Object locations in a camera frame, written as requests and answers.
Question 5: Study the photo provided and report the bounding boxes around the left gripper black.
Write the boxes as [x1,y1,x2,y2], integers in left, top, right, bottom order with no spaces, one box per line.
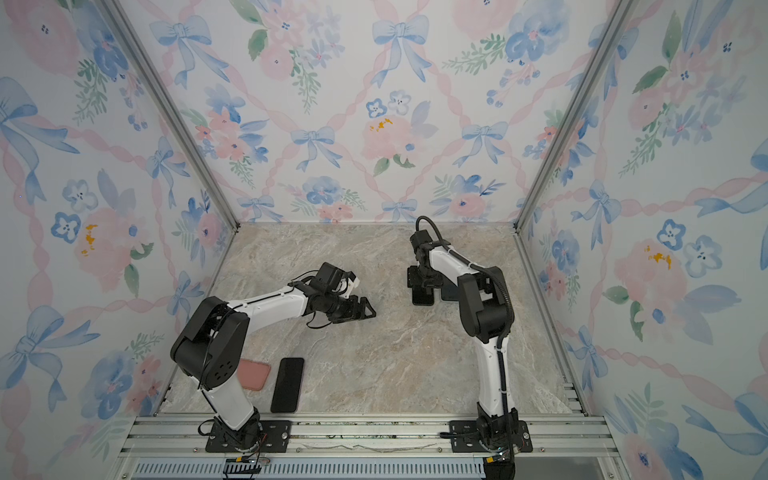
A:
[324,294,377,324]

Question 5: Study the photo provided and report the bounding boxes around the black smartphone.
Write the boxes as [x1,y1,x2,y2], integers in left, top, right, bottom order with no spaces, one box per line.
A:
[270,357,305,413]

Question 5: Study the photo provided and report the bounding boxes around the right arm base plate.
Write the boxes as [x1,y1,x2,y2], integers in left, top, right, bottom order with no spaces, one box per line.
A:
[439,420,534,455]

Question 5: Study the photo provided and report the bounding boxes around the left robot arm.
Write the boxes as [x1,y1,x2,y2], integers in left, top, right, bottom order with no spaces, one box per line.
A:
[170,281,376,432]

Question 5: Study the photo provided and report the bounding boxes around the pink phone case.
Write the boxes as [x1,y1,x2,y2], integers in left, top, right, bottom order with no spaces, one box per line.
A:
[237,359,271,391]

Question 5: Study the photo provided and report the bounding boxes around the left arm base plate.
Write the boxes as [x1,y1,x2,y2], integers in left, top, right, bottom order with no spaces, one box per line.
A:
[205,418,293,454]

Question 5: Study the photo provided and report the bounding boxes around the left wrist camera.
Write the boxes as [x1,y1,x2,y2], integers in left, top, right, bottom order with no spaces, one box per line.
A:
[309,262,359,298]

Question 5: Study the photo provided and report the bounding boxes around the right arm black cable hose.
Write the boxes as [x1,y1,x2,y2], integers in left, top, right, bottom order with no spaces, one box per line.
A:
[415,215,516,433]

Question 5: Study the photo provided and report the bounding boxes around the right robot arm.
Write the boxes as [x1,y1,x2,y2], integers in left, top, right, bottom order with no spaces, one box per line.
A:
[407,241,516,444]

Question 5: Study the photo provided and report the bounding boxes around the aluminium rail frame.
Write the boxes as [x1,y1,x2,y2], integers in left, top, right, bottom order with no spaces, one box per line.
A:
[107,414,629,479]

